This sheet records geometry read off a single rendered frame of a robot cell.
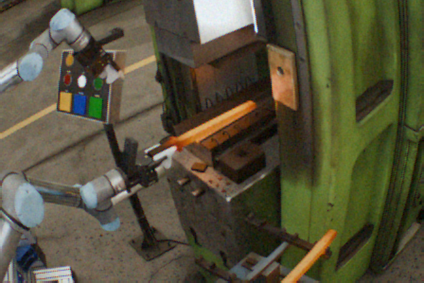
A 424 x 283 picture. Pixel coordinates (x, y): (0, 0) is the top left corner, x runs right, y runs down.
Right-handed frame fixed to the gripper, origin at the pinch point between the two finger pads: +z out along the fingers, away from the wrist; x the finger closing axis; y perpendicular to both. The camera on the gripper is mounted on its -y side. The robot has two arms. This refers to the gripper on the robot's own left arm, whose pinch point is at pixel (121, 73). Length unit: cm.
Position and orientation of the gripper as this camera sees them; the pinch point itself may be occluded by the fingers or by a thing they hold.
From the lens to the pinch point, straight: 153.9
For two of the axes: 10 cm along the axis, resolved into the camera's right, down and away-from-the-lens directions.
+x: 6.0, 3.8, -7.0
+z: 4.8, 5.2, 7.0
